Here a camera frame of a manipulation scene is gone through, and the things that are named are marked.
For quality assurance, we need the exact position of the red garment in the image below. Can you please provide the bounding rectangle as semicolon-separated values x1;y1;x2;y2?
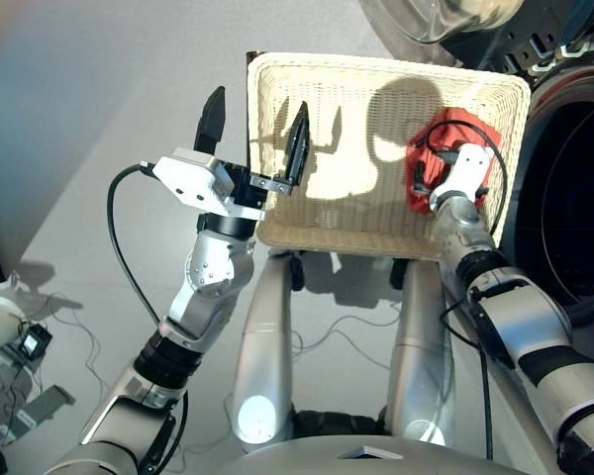
406;106;501;215

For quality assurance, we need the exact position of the pale woven basket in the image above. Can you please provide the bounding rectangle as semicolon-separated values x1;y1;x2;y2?
246;51;532;262

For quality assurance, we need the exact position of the round glass washing machine door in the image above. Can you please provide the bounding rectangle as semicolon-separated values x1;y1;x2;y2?
358;0;575;70

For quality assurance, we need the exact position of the grey washing machine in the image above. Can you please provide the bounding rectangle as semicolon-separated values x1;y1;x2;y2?
438;0;594;357

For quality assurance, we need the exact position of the silver robot leg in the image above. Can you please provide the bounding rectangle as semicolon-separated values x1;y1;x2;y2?
385;259;457;446
231;251;296;454

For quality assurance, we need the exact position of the black power adapter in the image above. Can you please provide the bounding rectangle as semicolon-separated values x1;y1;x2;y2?
18;324;53;358

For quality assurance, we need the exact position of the silver robot torso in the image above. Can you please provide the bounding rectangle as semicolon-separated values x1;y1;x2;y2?
217;410;531;475

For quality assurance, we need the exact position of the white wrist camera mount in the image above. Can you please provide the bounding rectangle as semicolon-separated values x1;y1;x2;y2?
428;142;496;207
151;146;266;222

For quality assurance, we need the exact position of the thin floor cable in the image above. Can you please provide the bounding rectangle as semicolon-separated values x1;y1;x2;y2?
286;314;402;357

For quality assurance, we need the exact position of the grey metal bracket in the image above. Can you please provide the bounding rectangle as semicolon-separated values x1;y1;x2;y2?
17;384;76;431

